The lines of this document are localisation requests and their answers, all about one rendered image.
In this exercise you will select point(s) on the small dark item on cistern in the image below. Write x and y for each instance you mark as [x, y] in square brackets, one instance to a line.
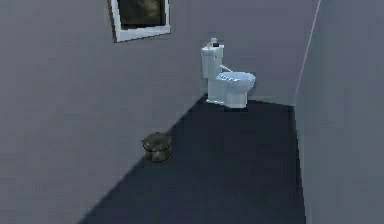
[216, 44]

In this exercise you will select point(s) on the small pale bottle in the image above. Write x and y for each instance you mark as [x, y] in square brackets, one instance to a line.
[212, 41]

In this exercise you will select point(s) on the white toilet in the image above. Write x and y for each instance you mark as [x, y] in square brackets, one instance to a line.
[230, 81]

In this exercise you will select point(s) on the dark brass round bin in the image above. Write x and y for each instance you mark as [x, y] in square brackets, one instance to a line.
[157, 147]

